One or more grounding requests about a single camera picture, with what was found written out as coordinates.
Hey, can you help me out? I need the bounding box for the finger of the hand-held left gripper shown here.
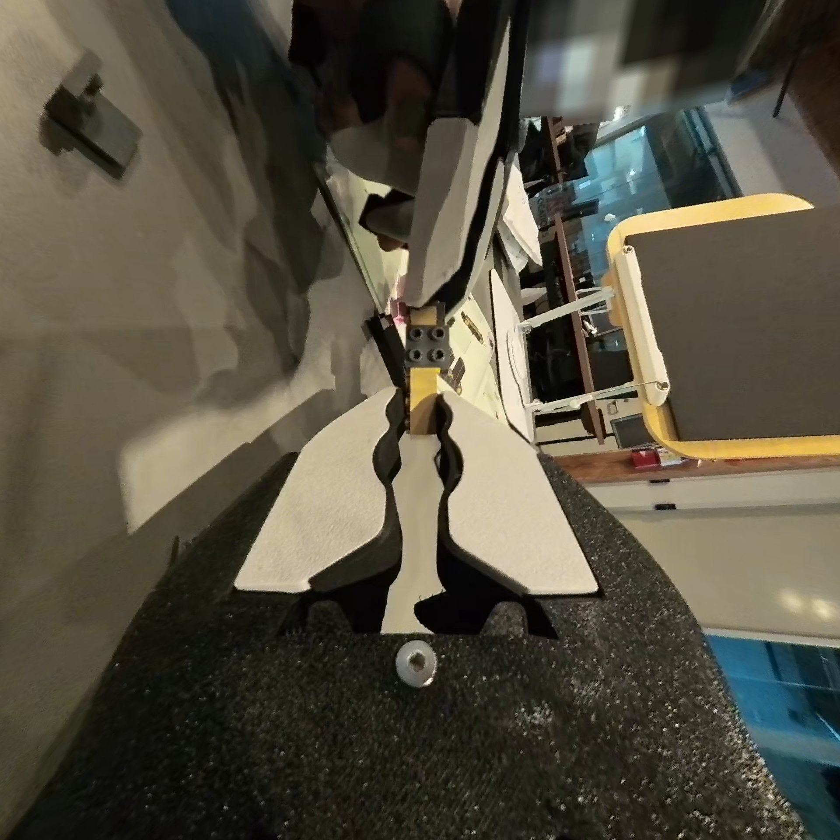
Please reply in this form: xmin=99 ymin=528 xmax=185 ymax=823
xmin=406 ymin=117 xmax=500 ymax=309
xmin=465 ymin=159 xmax=511 ymax=298

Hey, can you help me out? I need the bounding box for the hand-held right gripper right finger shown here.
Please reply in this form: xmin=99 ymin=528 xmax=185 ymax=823
xmin=435 ymin=392 xmax=602 ymax=599

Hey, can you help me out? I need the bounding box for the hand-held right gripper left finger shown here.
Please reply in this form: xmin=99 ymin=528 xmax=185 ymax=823
xmin=234 ymin=386 xmax=403 ymax=593

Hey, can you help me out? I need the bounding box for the dark and yellow toy brick assembly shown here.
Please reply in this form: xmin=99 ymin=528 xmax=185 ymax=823
xmin=402 ymin=301 xmax=455 ymax=438

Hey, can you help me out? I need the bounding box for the small grey screen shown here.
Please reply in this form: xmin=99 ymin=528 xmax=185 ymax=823
xmin=610 ymin=415 xmax=652 ymax=452

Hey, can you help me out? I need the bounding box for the instruction booklet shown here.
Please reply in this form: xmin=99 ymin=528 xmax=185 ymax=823
xmin=451 ymin=289 xmax=503 ymax=411

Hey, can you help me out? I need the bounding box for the yellow rimmed dark chair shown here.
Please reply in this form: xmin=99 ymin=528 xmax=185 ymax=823
xmin=605 ymin=192 xmax=840 ymax=462

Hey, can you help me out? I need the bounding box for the blue glass partition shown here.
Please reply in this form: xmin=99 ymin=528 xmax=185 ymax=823
xmin=703 ymin=629 xmax=840 ymax=840

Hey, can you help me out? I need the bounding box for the dark grey flat plate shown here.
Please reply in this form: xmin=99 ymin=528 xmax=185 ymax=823
xmin=38 ymin=51 xmax=144 ymax=179

